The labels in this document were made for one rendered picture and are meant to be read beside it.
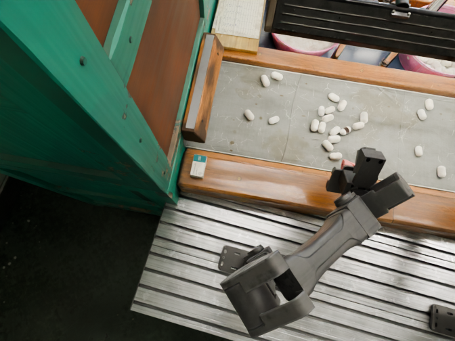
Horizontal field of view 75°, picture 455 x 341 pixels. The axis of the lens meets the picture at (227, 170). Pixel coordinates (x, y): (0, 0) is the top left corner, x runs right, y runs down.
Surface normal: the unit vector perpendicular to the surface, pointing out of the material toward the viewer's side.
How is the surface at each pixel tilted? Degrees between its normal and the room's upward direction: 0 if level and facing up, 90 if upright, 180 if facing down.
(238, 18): 0
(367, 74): 0
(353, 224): 27
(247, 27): 0
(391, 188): 39
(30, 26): 90
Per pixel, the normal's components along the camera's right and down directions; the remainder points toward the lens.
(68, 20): 0.99, 0.17
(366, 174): -0.12, 0.57
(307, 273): 0.40, -0.46
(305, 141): 0.02, -0.25
